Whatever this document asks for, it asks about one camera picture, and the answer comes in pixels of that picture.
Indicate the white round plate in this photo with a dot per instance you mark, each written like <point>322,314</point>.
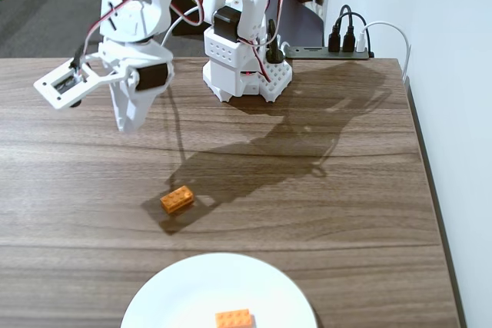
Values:
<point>184,297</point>

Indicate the black power plug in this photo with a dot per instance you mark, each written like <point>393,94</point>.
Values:
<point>273,51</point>

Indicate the black power strip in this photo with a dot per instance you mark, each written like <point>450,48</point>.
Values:
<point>307,53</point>

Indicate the plain orange lego block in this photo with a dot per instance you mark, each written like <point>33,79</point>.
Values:
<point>177,199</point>

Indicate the printed orange lego block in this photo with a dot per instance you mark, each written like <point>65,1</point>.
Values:
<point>234,320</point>

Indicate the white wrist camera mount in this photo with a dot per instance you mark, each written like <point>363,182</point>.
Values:
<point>50,88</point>

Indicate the dark grey chair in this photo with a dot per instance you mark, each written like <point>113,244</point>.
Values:
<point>303,24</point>

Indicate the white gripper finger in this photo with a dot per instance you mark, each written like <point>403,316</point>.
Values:
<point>121,105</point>
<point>140,109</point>

